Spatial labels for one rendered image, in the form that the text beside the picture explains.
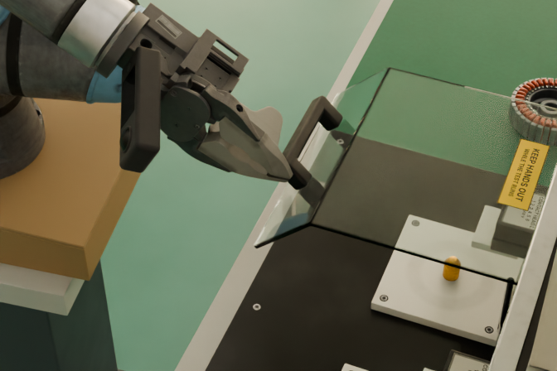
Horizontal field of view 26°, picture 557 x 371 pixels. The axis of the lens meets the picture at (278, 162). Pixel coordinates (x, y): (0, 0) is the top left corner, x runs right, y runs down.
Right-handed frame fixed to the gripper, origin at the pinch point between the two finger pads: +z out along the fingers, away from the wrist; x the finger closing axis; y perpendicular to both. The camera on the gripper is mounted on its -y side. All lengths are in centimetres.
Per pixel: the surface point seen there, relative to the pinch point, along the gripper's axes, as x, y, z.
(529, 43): 20, 68, 27
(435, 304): 16.1, 12.5, 26.6
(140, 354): 114, 43, 13
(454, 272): 14.4, 16.7, 26.6
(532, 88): 15, 54, 28
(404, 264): 18.8, 17.0, 22.0
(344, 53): 111, 143, 19
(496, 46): 22, 66, 23
